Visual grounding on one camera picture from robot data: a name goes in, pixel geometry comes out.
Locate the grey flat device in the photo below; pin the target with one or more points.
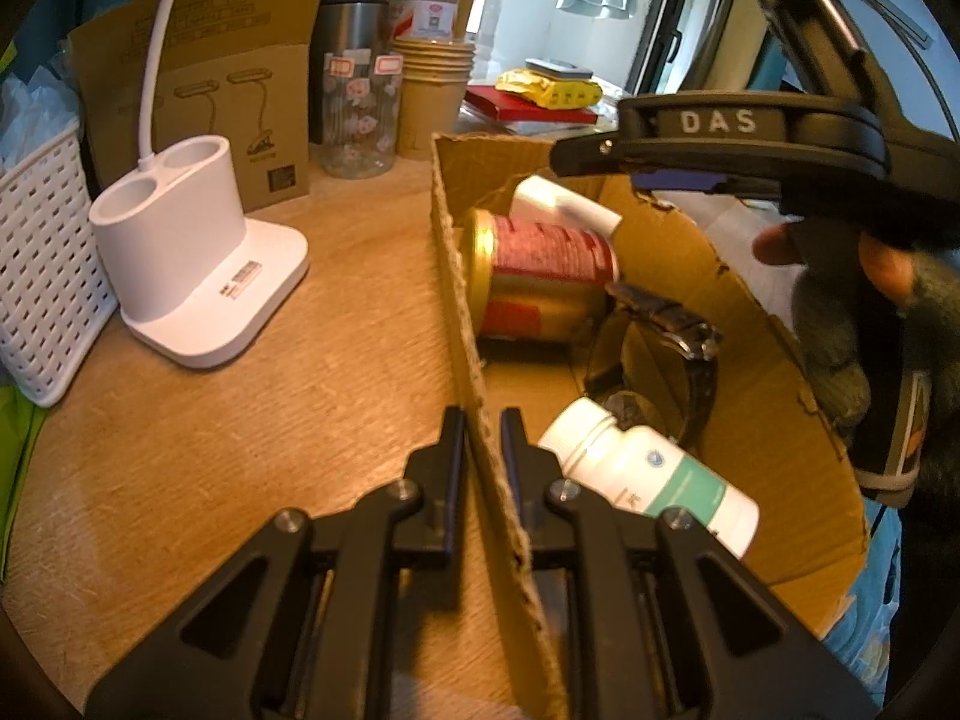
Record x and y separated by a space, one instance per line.
559 67

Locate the white plastic basket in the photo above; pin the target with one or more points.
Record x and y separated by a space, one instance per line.
45 255

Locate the yellow packet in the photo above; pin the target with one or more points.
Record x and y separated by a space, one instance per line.
555 94

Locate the white green-label pill bottle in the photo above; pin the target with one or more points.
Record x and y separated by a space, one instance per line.
660 480

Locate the black wrist watch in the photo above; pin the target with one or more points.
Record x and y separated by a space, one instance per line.
682 330

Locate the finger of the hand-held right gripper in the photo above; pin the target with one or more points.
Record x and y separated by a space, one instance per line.
675 146
817 15

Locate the black sliding door frame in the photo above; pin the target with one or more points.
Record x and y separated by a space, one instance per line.
675 15

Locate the red and gold can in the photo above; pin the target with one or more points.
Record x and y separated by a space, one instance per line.
540 270

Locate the brown cardboard lamp box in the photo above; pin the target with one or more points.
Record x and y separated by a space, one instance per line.
225 127

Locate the light blue cloth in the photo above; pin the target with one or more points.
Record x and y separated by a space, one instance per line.
37 112

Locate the white desk lamp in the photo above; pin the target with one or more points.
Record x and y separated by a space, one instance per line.
187 270

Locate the red book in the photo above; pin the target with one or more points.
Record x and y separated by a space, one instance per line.
487 99

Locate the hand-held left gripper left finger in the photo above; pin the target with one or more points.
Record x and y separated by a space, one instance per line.
450 480

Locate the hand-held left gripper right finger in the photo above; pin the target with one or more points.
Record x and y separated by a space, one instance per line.
517 450

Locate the stack of brown paper cups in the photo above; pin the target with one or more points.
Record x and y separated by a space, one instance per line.
431 105

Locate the patterned glass jar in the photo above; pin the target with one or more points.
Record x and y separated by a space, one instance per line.
360 127

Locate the white charger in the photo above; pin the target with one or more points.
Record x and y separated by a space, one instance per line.
555 202

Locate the green pack of paper cups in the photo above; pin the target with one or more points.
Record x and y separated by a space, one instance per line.
19 427

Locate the steel thermos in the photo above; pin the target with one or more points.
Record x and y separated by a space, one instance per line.
352 22

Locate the person's right hand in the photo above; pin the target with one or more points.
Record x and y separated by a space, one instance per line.
832 330

